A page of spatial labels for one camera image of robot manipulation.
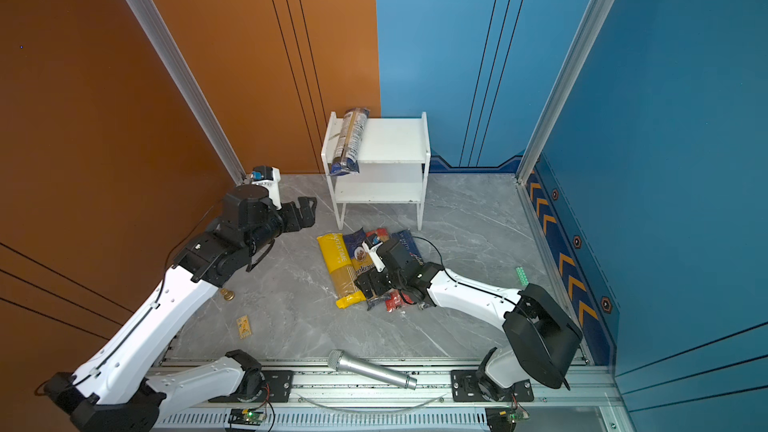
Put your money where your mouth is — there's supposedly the yellow Pastatime spaghetti bag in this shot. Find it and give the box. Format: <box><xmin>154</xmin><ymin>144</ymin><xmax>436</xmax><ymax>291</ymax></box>
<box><xmin>317</xmin><ymin>233</ymin><xmax>366</xmax><ymax>309</ymax></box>

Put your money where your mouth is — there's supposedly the red-ended clear spaghetti bag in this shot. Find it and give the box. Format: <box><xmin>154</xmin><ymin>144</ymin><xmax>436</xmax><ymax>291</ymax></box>
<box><xmin>365</xmin><ymin>228</ymin><xmax>406</xmax><ymax>312</ymax></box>

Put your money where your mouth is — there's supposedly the white two-tier metal shelf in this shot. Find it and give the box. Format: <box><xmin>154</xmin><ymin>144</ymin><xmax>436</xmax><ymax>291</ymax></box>
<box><xmin>321</xmin><ymin>114</ymin><xmax>431</xmax><ymax>230</ymax></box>

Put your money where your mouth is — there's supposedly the small brass knob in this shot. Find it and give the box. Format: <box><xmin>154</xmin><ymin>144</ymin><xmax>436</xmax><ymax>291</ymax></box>
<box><xmin>219</xmin><ymin>288</ymin><xmax>236</xmax><ymax>301</ymax></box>

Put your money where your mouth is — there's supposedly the small yellow card box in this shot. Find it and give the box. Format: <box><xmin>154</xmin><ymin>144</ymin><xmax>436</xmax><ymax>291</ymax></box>
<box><xmin>236</xmin><ymin>315</ymin><xmax>252</xmax><ymax>340</ymax></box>

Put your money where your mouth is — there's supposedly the blue Barilla spaghetti box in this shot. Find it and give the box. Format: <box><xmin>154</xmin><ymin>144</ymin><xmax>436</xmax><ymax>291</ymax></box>
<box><xmin>391</xmin><ymin>229</ymin><xmax>424</xmax><ymax>264</ymax></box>

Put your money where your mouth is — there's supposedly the left green circuit board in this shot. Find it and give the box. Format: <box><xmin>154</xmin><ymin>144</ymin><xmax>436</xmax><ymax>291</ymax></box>
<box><xmin>227</xmin><ymin>408</ymin><xmax>270</xmax><ymax>429</ymax></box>

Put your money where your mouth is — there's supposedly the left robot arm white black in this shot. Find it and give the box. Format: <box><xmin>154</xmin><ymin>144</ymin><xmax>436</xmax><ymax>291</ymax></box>
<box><xmin>43</xmin><ymin>179</ymin><xmax>317</xmax><ymax>431</ymax></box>

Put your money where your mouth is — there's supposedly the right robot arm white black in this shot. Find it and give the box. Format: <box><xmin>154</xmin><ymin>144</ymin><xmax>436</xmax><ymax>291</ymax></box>
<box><xmin>355</xmin><ymin>238</ymin><xmax>583</xmax><ymax>401</ymax></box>

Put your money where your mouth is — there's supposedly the green circuit board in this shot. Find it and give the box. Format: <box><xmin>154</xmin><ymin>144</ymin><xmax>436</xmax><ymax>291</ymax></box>
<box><xmin>485</xmin><ymin>408</ymin><xmax>530</xmax><ymax>432</ymax></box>
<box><xmin>227</xmin><ymin>408</ymin><xmax>270</xmax><ymax>429</ymax></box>

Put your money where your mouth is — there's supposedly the right green circuit board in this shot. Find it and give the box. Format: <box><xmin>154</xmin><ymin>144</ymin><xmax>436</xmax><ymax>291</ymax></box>
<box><xmin>485</xmin><ymin>408</ymin><xmax>530</xmax><ymax>432</ymax></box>

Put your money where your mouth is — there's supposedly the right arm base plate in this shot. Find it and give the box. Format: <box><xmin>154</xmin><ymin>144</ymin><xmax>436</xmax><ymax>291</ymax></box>
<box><xmin>450</xmin><ymin>370</ymin><xmax>535</xmax><ymax>403</ymax></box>

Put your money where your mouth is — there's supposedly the silver microphone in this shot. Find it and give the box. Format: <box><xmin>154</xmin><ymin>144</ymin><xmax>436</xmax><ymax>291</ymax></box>
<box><xmin>327</xmin><ymin>349</ymin><xmax>418</xmax><ymax>390</ymax></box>

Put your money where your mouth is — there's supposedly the green toy brick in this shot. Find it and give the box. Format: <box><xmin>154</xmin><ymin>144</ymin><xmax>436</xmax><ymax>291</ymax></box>
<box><xmin>515</xmin><ymin>267</ymin><xmax>529</xmax><ymax>288</ymax></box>

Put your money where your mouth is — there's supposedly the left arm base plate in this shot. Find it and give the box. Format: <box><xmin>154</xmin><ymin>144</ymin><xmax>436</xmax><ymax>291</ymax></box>
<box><xmin>208</xmin><ymin>370</ymin><xmax>294</xmax><ymax>404</ymax></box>

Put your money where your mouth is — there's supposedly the blue Ankara spaghetti bag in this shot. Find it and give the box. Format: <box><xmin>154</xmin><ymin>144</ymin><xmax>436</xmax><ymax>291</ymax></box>
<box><xmin>342</xmin><ymin>228</ymin><xmax>374</xmax><ymax>275</ymax></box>

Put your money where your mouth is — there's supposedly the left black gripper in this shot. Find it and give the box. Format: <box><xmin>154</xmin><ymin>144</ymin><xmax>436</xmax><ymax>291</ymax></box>
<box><xmin>244</xmin><ymin>194</ymin><xmax>317</xmax><ymax>262</ymax></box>

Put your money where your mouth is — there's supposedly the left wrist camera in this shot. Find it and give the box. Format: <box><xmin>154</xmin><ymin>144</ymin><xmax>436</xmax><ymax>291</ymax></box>
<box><xmin>251</xmin><ymin>165</ymin><xmax>282</xmax><ymax>209</ymax></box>

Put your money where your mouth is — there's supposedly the clear labelled spaghetti bag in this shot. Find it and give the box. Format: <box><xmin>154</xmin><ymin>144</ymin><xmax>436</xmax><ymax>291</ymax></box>
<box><xmin>330</xmin><ymin>107</ymin><xmax>370</xmax><ymax>177</ymax></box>

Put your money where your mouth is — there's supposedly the aluminium front rail frame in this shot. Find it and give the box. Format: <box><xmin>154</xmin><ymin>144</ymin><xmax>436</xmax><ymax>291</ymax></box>
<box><xmin>154</xmin><ymin>358</ymin><xmax>634</xmax><ymax>431</ymax></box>

